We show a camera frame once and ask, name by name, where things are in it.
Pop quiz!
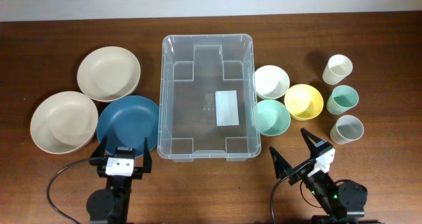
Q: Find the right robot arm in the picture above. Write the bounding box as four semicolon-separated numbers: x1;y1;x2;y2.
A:
269;128;368;223

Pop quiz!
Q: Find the light grey cup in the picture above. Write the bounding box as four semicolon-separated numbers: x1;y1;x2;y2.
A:
330;115;365;144

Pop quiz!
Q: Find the white label in container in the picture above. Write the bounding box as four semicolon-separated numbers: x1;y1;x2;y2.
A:
215;90;239;126

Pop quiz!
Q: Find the white bowl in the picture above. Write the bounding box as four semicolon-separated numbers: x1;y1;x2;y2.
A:
255;65;290;99

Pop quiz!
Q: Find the clear plastic storage container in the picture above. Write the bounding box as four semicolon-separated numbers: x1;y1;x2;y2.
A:
157;34;262;162

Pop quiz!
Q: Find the yellow bowl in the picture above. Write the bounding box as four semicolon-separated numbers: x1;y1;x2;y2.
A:
284;84;324;121

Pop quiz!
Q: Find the mint green bowl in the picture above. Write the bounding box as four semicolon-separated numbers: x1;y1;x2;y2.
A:
257;99;291;136

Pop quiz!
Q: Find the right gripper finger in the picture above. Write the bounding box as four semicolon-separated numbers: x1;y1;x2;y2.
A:
301;128;324;158
269;146;292;179

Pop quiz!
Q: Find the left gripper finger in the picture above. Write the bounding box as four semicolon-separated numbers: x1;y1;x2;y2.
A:
142;137;152;173
90;135;107;158

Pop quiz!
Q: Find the mint green cup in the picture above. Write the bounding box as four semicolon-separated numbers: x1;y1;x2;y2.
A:
326;85;359;115

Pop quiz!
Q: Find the cream white cup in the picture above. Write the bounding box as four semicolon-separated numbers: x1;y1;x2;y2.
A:
322;54;353;85

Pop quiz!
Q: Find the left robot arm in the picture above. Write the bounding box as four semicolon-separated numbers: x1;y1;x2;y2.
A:
86;137;152;223

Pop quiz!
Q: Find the dark blue plate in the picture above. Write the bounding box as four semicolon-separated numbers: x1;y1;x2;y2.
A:
96;96;159;157

